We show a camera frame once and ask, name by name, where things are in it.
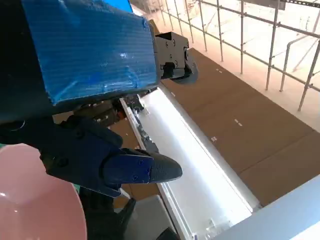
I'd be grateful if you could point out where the white metal pipe scaffold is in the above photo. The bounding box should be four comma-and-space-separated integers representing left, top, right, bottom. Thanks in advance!
159, 0, 320, 112

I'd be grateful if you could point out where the pink bowl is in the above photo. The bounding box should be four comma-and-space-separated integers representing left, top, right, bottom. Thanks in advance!
0, 143, 88, 240

